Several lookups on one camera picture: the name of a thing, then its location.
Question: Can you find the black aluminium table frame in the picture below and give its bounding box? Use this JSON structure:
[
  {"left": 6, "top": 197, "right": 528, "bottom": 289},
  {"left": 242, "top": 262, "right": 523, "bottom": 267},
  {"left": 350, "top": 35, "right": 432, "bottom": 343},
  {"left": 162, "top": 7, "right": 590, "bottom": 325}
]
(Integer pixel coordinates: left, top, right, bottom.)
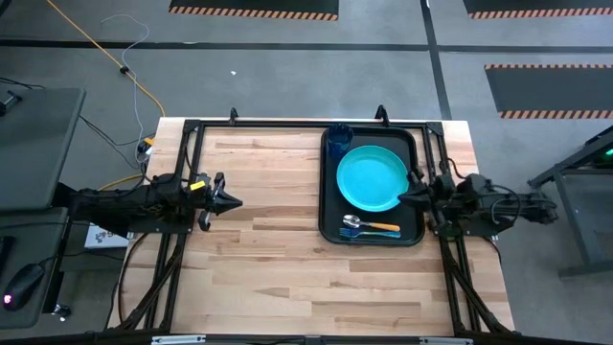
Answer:
[{"left": 109, "top": 104, "right": 517, "bottom": 345}]

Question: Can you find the grey side table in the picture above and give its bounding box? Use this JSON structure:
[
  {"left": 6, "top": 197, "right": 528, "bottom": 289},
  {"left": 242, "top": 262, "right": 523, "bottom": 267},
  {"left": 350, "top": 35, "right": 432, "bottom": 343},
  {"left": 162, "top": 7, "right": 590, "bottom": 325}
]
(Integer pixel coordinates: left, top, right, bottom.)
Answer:
[{"left": 527, "top": 124, "right": 613, "bottom": 279}]

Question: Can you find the silver frame bracket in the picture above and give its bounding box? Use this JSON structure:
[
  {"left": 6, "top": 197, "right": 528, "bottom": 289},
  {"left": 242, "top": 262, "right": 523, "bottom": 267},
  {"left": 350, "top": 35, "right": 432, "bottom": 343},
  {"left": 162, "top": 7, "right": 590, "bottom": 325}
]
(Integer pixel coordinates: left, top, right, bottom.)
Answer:
[
  {"left": 150, "top": 334, "right": 208, "bottom": 345},
  {"left": 419, "top": 335, "right": 475, "bottom": 345}
]

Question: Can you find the black hazard-striped floor mat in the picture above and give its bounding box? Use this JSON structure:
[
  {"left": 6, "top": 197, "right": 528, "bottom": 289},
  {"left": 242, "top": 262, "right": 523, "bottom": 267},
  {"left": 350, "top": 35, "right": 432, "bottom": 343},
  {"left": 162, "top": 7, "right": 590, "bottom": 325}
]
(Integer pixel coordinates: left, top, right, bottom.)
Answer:
[
  {"left": 484, "top": 62, "right": 613, "bottom": 121},
  {"left": 168, "top": 0, "right": 340, "bottom": 22},
  {"left": 462, "top": 0, "right": 613, "bottom": 21}
]

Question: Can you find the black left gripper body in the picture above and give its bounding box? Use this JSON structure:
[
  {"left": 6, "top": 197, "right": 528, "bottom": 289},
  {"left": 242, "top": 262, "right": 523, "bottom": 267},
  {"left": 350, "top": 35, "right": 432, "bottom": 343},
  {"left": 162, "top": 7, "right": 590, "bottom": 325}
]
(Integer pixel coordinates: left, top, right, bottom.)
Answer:
[{"left": 203, "top": 172, "right": 225, "bottom": 216}]

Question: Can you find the black floor cable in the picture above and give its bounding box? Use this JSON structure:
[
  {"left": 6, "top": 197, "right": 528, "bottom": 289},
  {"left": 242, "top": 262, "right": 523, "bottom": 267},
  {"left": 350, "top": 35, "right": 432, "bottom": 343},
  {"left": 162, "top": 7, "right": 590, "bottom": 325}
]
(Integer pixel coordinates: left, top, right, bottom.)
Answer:
[{"left": 78, "top": 113, "right": 157, "bottom": 172}]

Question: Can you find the black computer mouse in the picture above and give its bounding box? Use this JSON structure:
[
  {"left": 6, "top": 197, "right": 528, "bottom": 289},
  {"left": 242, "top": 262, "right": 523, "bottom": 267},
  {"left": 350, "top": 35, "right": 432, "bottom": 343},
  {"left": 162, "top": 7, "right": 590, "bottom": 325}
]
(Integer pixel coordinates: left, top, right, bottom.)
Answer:
[{"left": 1, "top": 263, "right": 46, "bottom": 312}]

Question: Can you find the black plastic tray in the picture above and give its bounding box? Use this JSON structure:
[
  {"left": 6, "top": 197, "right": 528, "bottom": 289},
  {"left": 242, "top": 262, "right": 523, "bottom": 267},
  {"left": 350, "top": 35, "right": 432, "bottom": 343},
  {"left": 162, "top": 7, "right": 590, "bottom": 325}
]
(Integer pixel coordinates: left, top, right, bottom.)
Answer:
[{"left": 317, "top": 125, "right": 427, "bottom": 248}]

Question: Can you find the large grey desk top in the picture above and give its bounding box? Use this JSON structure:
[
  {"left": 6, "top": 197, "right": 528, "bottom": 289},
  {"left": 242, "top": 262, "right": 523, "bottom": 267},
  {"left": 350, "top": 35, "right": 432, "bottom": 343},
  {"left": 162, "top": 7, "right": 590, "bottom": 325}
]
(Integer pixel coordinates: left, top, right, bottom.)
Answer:
[{"left": 0, "top": 86, "right": 88, "bottom": 213}]

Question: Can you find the blue fork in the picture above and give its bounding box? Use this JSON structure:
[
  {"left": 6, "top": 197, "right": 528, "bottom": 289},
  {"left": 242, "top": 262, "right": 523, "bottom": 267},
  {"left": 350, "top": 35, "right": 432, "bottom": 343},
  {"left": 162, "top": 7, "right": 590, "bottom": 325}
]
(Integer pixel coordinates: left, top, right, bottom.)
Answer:
[{"left": 338, "top": 226, "right": 403, "bottom": 241}]

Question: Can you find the small grey desk top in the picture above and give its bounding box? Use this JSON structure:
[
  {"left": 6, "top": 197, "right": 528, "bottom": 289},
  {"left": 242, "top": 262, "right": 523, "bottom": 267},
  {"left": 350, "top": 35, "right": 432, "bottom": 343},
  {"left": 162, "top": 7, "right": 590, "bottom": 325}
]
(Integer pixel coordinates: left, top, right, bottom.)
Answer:
[{"left": 0, "top": 207, "right": 70, "bottom": 331}]

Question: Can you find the grey floor cable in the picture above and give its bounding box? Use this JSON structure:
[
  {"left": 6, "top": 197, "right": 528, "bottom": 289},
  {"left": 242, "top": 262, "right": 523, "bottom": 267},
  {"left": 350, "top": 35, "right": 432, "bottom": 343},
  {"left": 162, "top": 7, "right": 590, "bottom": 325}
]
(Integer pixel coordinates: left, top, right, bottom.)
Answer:
[{"left": 99, "top": 12, "right": 155, "bottom": 148}]

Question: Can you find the teal plate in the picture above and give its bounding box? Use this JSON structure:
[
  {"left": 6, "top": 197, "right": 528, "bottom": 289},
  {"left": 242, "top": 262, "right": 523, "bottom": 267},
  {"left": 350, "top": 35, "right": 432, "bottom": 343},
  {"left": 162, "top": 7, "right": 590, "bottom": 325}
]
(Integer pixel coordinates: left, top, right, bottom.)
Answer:
[{"left": 335, "top": 144, "right": 411, "bottom": 214}]

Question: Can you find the blue faceted cup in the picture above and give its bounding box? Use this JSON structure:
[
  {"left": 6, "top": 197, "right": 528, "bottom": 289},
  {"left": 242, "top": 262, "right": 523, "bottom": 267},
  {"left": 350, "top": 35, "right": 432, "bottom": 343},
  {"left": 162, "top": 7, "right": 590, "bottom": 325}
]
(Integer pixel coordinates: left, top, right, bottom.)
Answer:
[{"left": 326, "top": 123, "right": 355, "bottom": 162}]

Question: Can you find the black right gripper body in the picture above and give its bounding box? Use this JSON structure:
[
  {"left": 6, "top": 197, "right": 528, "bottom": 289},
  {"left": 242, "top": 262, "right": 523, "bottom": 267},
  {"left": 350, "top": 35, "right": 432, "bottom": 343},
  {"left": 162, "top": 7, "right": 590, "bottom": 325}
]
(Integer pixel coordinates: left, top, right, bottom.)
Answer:
[{"left": 423, "top": 174, "right": 457, "bottom": 212}]

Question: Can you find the yellow floor cable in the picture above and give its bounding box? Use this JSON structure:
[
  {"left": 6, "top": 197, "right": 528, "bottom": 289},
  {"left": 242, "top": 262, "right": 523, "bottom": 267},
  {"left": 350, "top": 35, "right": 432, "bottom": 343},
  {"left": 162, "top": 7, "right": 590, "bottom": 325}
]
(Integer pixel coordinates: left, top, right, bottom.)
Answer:
[{"left": 45, "top": 0, "right": 167, "bottom": 192}]

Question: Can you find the white printed box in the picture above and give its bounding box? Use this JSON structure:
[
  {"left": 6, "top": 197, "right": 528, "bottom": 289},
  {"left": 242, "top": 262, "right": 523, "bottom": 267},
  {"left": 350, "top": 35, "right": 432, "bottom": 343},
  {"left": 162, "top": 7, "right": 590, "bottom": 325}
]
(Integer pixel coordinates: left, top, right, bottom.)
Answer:
[{"left": 84, "top": 223, "right": 131, "bottom": 250}]

